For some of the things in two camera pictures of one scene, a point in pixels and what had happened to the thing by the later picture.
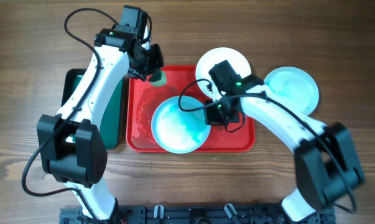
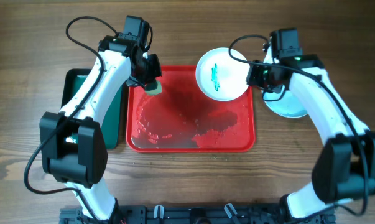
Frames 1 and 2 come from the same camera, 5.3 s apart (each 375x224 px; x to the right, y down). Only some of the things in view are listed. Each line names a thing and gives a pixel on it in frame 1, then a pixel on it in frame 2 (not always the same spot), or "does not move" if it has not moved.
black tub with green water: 112,117 does not move
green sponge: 162,81 → 158,91
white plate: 178,124 → 288,106
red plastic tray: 143,98 does not move
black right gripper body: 217,114 → 261,76
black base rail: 219,214 does not move
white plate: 209,59 does not move
